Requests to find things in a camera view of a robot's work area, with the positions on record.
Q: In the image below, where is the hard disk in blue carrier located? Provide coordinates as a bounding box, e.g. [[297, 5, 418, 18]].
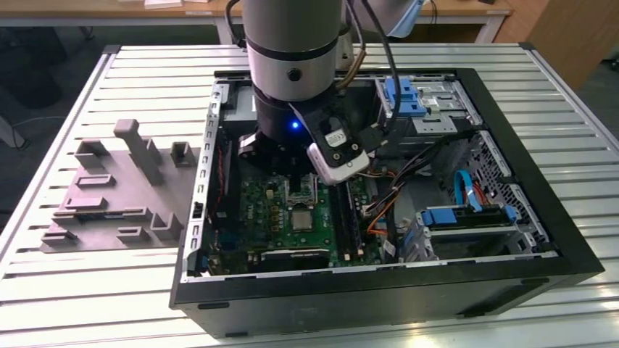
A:
[[420, 204, 520, 230]]

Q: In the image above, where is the black RAM stick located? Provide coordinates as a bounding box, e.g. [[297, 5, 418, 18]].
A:
[[343, 181, 369, 257]]

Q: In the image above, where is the black PC case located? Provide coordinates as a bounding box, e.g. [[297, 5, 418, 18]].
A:
[[167, 67, 608, 340]]

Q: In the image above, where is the CPU socket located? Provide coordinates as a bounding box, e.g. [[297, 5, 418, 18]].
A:
[[287, 205, 322, 236]]

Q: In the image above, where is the metal disk bay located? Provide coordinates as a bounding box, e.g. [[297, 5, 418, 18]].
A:
[[416, 202, 558, 262]]

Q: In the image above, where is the blue disk carrier empty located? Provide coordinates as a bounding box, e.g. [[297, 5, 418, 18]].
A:
[[385, 78, 430, 119]]

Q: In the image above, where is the silver CPU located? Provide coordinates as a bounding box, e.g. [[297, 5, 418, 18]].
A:
[[291, 211, 317, 232]]

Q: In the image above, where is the orange wire bundle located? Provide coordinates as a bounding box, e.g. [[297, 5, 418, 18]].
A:
[[366, 188, 404, 239]]

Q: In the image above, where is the red black twisted wire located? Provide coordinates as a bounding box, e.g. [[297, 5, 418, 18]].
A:
[[207, 143, 231, 222]]

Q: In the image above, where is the metal socket cover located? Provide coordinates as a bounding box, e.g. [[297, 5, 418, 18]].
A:
[[286, 179, 319, 207]]

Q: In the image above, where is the black graphics card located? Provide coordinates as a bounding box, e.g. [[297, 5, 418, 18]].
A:
[[259, 248, 330, 271]]

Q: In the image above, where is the black camera cable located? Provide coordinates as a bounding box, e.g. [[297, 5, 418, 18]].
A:
[[346, 0, 404, 155]]

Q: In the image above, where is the blue SATA wire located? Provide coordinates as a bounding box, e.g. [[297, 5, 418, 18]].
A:
[[453, 170, 485, 214]]

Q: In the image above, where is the black cable bundle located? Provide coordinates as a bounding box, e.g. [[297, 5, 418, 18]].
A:
[[362, 130, 474, 218]]

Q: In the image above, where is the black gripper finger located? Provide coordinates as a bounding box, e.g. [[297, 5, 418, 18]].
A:
[[237, 130, 301, 194]]

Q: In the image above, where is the metal drive cage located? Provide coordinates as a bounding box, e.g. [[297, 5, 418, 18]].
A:
[[375, 78, 485, 159]]

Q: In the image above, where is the grey parts rack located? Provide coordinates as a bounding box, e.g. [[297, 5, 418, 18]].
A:
[[38, 118, 203, 254]]

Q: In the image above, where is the wooden cabinet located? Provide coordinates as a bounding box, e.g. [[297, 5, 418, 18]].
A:
[[494, 0, 619, 91]]

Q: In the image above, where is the green motherboard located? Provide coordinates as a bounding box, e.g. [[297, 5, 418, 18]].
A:
[[206, 169, 385, 275]]

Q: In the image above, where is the white wrist camera black plate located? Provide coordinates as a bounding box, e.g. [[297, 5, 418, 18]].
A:
[[305, 115, 373, 186]]

